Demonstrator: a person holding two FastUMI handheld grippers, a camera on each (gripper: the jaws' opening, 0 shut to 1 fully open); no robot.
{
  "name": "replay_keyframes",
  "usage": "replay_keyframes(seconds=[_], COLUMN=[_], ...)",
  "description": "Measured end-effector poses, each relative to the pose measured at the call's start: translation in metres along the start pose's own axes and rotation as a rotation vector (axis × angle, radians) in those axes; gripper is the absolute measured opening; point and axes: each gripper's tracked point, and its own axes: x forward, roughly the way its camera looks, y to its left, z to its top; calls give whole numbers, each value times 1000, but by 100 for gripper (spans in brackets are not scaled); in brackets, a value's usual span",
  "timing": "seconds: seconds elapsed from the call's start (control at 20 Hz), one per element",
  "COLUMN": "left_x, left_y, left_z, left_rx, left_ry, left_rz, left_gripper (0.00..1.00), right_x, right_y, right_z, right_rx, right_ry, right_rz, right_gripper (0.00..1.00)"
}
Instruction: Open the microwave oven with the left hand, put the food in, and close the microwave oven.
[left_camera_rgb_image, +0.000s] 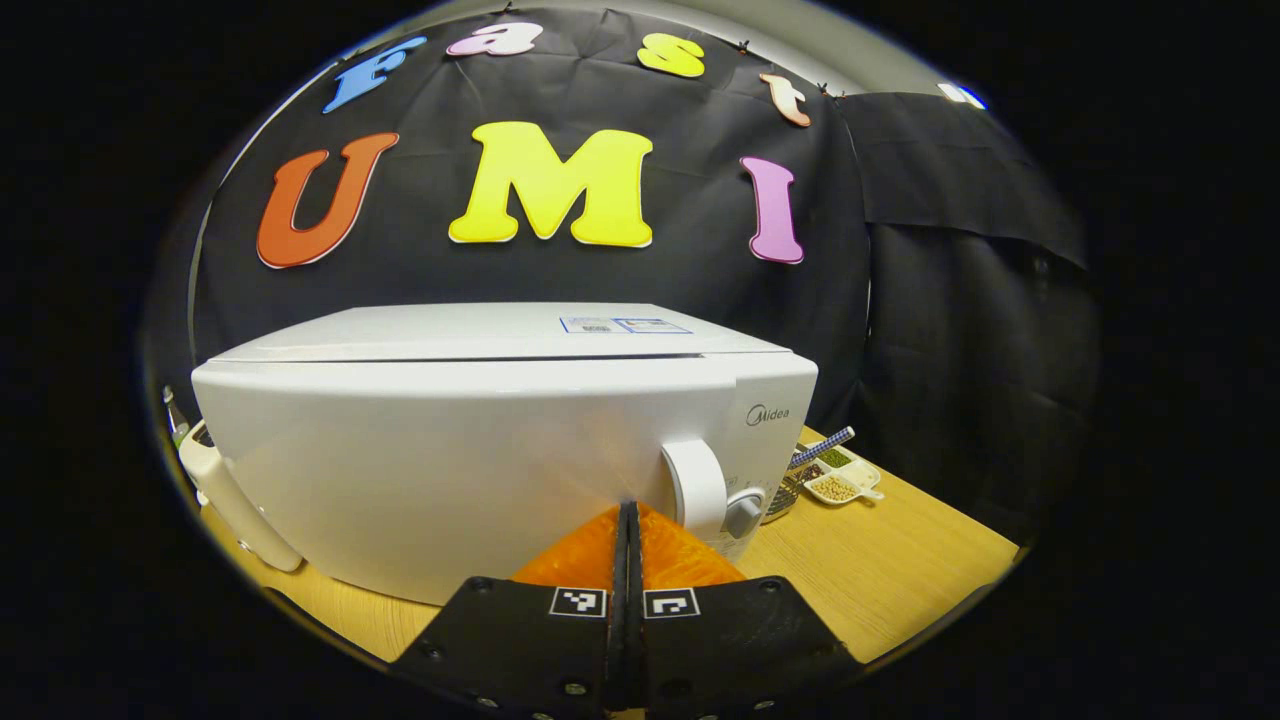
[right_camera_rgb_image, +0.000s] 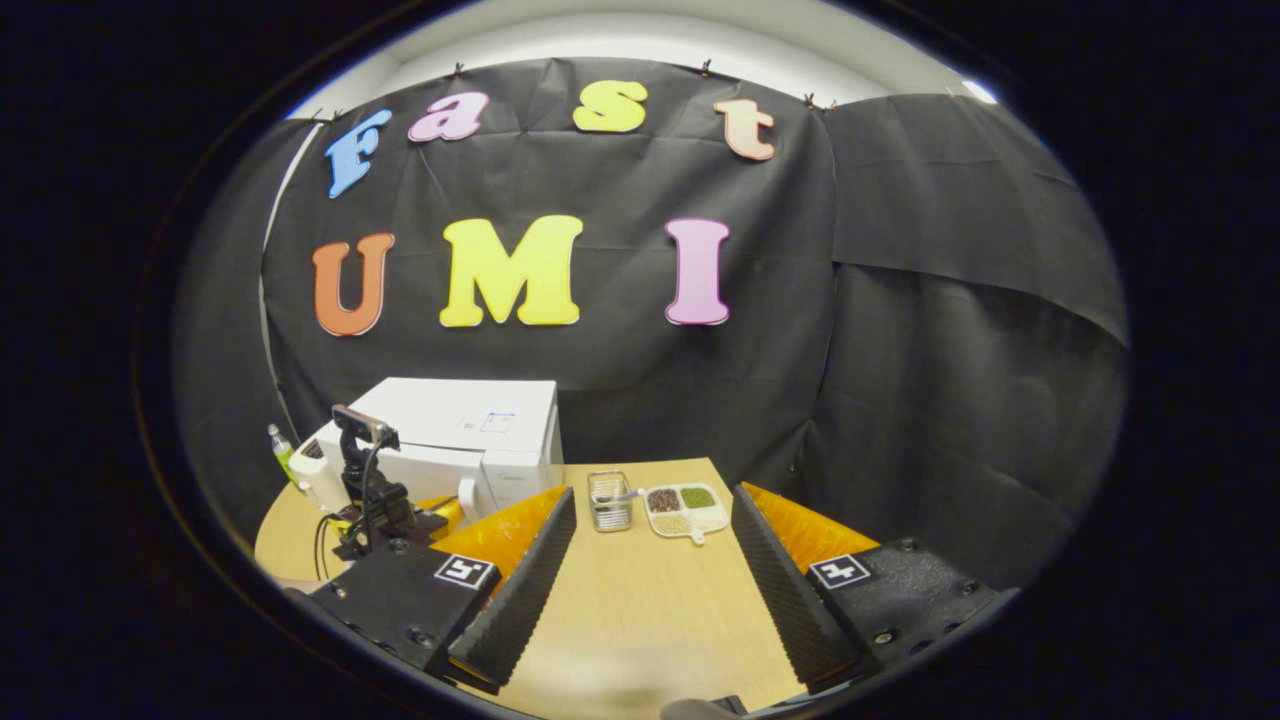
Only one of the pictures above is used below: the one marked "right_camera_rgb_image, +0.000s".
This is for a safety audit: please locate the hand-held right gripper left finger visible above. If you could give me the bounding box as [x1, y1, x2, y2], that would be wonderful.
[310, 487, 579, 696]

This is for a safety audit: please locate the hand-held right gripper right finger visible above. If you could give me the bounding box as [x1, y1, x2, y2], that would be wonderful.
[730, 483, 1021, 696]

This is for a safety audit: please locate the white microwave oven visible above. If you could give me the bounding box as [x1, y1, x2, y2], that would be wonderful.
[315, 377, 564, 521]

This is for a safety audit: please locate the white plastic box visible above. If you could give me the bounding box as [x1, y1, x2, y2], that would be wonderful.
[288, 440, 353, 516]

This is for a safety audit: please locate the green drink bottle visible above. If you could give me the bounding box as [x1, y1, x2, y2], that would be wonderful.
[267, 423, 298, 486]

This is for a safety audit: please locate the white divided seasoning tray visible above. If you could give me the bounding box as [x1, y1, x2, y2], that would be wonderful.
[640, 483, 731, 545]

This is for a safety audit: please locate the metal wire rack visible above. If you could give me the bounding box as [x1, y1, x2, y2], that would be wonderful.
[587, 470, 641, 533]

